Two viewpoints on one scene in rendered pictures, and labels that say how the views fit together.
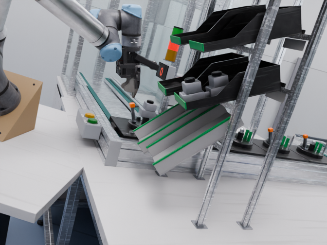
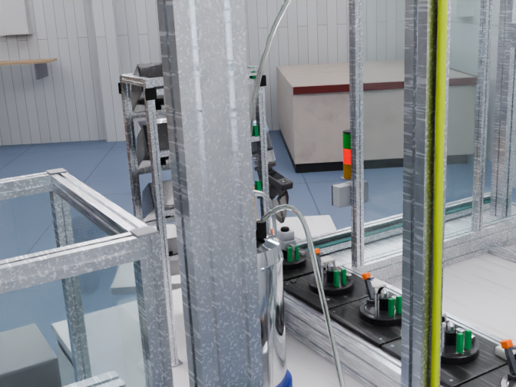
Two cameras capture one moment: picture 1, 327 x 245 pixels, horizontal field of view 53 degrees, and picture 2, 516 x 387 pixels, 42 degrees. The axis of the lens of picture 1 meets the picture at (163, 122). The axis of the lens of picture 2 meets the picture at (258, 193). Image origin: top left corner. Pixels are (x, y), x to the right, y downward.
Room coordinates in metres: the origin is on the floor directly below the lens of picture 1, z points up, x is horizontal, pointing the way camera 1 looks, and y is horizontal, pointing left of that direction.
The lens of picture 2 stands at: (1.09, -2.07, 1.83)
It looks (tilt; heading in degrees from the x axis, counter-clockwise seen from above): 16 degrees down; 85
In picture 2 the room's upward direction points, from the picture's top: 3 degrees counter-clockwise
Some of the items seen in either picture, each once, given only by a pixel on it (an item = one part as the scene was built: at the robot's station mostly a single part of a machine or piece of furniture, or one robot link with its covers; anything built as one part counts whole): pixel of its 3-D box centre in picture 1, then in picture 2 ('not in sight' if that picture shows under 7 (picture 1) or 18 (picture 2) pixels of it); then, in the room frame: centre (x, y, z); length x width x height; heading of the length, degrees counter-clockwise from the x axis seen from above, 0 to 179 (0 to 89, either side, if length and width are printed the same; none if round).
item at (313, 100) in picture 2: not in sight; (364, 109); (3.17, 6.16, 0.47); 2.47 x 2.00 x 0.95; 87
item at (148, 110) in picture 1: (150, 109); (286, 238); (1.36, 0.07, 1.06); 0.08 x 0.04 x 0.07; 115
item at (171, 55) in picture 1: (171, 55); (350, 170); (1.58, 0.05, 1.29); 0.05 x 0.05 x 0.05
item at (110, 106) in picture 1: (127, 119); (359, 260); (1.63, 0.18, 0.91); 0.84 x 0.28 x 0.10; 26
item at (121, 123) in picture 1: (142, 130); (286, 264); (1.35, 0.08, 0.96); 0.24 x 0.24 x 0.02; 26
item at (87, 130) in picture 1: (88, 123); not in sight; (1.34, 0.31, 0.93); 0.21 x 0.07 x 0.06; 26
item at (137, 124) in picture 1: (143, 126); (286, 259); (1.35, 0.08, 0.98); 0.14 x 0.14 x 0.02
